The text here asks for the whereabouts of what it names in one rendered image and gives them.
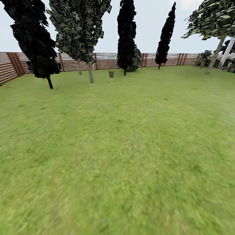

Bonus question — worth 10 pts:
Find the wicker basket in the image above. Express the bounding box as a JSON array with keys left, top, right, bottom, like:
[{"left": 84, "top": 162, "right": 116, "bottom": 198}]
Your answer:
[{"left": 109, "top": 71, "right": 114, "bottom": 78}]

